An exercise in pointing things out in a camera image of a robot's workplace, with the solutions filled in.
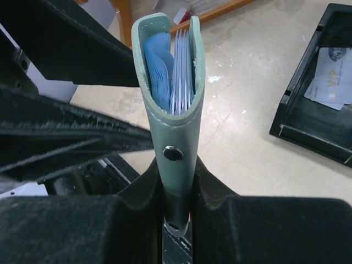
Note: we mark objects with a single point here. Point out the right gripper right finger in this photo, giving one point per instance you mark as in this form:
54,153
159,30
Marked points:
230,228

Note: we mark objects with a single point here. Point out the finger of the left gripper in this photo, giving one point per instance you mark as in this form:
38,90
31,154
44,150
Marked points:
42,138
66,43

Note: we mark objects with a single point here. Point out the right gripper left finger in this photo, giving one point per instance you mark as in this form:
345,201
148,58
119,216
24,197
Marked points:
121,228

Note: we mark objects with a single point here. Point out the mint green card holder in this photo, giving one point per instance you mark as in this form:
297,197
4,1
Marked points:
171,74

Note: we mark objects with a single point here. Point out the silver VIP card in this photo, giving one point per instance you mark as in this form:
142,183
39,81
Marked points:
331,84

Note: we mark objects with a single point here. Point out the orange wooden rack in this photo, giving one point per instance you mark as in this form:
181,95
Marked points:
179,13

